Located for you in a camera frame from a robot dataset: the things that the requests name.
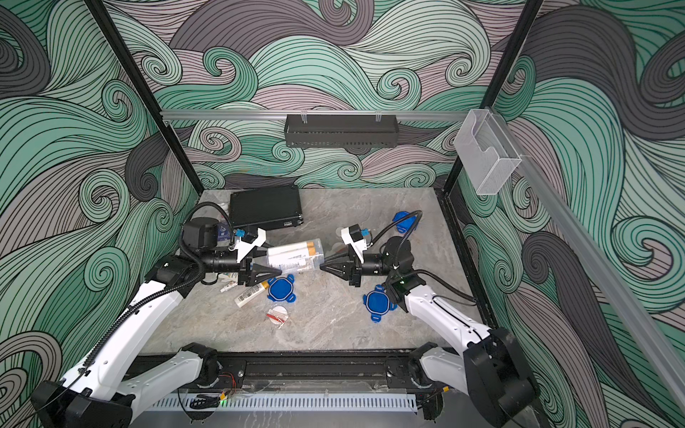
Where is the round red white packet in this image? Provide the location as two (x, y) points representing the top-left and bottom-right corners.
(266, 305), (289, 328)

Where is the white tube orange cap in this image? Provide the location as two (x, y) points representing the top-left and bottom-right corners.
(235, 282), (269, 308)

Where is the clear acrylic wall holder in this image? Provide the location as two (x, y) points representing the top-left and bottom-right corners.
(454, 109), (521, 195)

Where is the aluminium wall rail right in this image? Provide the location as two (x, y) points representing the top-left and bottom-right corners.
(487, 109), (684, 409)

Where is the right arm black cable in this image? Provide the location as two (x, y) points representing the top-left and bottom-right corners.
(368, 209), (477, 307)

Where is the black ribbed case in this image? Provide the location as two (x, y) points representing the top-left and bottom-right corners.
(229, 185), (304, 231)

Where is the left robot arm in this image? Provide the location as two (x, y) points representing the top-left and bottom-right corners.
(30, 218), (281, 427)

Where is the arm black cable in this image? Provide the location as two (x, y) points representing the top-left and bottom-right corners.
(368, 209), (477, 307)
(31, 202), (234, 418)

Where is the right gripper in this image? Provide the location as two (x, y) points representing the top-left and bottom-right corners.
(325, 248), (400, 289)

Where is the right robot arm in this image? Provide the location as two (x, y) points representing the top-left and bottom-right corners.
(320, 236), (540, 427)

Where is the aluminium wall rail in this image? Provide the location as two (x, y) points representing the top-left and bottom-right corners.
(487, 109), (684, 409)
(159, 109), (472, 123)

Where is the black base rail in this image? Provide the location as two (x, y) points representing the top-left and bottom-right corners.
(133, 350), (531, 387)

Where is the white perforated cable duct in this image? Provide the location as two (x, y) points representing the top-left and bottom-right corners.
(148, 392), (418, 413)

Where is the aluminium wall rail back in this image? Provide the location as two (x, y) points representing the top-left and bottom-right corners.
(159, 109), (472, 123)

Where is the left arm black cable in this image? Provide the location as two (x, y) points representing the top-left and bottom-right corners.
(31, 202), (234, 418)

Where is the black wall shelf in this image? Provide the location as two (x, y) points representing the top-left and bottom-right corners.
(284, 113), (400, 150)

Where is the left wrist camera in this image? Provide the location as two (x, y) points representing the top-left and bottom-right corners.
(233, 226), (267, 262)

